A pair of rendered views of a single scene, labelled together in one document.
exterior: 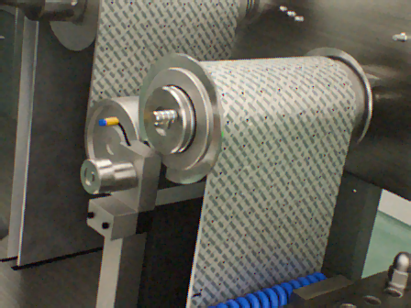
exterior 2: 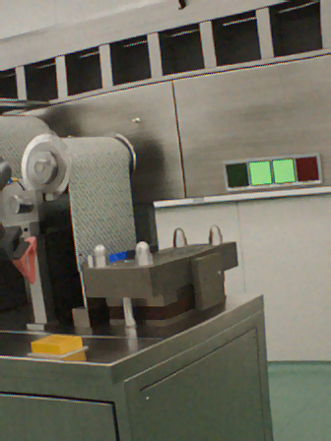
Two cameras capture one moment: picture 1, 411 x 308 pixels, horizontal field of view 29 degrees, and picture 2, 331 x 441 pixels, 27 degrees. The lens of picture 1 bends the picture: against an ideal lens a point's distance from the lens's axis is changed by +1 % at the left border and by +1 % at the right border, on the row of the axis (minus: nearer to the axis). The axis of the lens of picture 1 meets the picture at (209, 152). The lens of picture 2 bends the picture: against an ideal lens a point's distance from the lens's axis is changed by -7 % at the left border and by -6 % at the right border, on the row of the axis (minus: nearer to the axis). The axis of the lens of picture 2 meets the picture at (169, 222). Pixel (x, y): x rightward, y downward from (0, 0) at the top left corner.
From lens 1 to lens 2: 0.83 m
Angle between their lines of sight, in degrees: 23
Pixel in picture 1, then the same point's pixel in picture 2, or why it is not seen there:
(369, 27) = (118, 124)
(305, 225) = (121, 220)
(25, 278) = not seen: outside the picture
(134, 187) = (33, 209)
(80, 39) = not seen: outside the picture
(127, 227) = (35, 229)
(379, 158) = (146, 185)
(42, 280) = not seen: outside the picture
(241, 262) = (96, 238)
